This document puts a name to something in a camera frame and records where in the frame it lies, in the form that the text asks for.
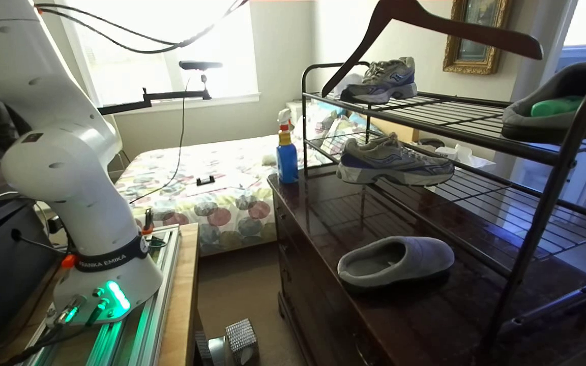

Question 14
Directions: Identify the brown wooden hanger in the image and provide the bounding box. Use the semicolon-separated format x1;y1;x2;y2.
319;0;545;100

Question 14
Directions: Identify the blue spray bottle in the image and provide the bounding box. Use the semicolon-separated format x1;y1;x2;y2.
274;107;301;188

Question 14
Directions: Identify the white and blue worn sneaker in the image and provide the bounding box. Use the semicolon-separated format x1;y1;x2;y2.
336;131;457;190

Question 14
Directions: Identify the grey and blue sneaker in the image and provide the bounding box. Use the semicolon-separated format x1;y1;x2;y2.
338;56;420;107

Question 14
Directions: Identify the bright window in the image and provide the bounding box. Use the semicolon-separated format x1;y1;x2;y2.
61;0;260;108

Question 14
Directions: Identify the silver cube box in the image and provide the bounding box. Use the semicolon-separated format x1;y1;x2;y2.
221;315;260;366

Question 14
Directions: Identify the light wooden table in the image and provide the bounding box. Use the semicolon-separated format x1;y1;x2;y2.
6;221;201;366

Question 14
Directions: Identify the gold framed picture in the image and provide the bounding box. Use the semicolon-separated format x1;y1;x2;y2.
442;0;514;77

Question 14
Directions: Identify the black metal shoe rack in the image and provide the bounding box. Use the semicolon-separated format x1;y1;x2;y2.
300;59;586;366

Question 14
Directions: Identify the grey slipper with green insert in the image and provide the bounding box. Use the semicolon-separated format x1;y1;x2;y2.
501;61;586;144

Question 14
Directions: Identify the black control box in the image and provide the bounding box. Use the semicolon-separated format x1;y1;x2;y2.
0;190;58;363

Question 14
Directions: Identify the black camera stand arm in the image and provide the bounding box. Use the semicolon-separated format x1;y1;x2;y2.
96;59;224;118

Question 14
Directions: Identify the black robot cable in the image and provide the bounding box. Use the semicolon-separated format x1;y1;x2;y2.
34;0;250;58

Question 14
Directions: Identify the aluminium rail base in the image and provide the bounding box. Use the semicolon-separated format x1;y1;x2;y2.
34;226;184;366

